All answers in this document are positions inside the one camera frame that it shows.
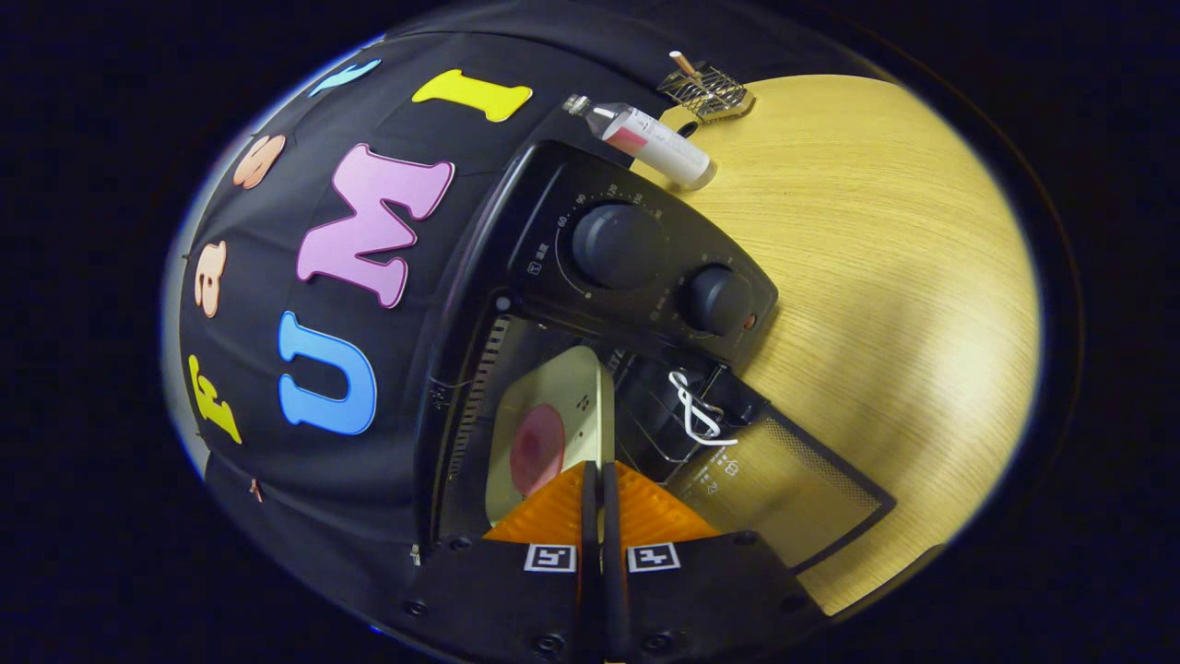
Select white cord loop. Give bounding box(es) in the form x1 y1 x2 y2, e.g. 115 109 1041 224
668 369 740 448

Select cream square plate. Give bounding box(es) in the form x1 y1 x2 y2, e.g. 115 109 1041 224
484 346 617 527

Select clear plastic bottle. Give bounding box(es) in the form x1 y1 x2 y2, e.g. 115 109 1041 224
562 94 718 192

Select pink round food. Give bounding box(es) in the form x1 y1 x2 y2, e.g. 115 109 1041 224
509 403 567 499

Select black toaster oven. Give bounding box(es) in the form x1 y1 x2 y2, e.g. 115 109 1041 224
410 138 897 577

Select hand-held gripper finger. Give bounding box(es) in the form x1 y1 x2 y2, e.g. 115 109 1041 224
601 461 826 664
401 461 602 664

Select wire mesh pen holder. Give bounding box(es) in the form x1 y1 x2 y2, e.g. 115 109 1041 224
656 60 757 125

